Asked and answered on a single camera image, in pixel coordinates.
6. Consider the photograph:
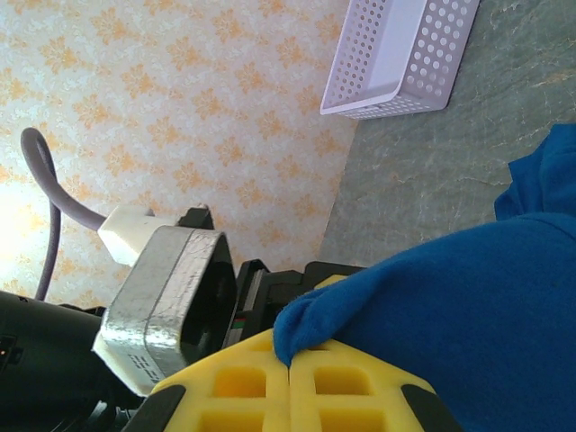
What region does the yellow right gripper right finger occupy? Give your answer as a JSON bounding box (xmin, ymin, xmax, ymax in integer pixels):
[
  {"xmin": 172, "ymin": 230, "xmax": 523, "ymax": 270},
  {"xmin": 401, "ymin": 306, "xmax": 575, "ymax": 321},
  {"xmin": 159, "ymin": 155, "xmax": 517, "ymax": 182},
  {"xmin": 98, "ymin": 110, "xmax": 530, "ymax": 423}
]
[{"xmin": 287, "ymin": 337, "xmax": 464, "ymax": 432}]

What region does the lavender perforated plastic basket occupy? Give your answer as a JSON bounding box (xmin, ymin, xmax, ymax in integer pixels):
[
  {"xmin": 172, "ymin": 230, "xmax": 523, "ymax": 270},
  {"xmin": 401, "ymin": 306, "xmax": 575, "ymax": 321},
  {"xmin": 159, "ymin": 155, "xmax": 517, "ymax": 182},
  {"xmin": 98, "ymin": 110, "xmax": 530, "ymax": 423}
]
[{"xmin": 319, "ymin": 0, "xmax": 482, "ymax": 121}]

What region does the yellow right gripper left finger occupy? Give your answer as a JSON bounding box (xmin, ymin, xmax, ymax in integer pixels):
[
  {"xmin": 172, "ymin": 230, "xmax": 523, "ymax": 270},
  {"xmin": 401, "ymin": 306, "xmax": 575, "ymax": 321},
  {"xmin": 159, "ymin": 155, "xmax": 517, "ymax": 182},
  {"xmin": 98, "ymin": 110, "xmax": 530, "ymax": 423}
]
[{"xmin": 121, "ymin": 328, "xmax": 292, "ymax": 432}]

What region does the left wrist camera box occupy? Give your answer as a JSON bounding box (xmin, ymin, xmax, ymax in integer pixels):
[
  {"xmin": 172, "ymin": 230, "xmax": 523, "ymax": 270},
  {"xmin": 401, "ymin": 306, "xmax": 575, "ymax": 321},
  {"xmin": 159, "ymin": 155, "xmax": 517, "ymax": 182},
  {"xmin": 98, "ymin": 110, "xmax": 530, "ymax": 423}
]
[{"xmin": 92, "ymin": 204, "xmax": 239, "ymax": 397}]

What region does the blue printed t-shirt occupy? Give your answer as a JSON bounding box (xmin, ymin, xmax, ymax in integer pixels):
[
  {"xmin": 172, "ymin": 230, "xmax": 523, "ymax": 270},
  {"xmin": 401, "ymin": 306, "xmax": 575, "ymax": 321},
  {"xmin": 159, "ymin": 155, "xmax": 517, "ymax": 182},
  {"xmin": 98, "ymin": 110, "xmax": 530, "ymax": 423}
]
[{"xmin": 273, "ymin": 123, "xmax": 576, "ymax": 432}]

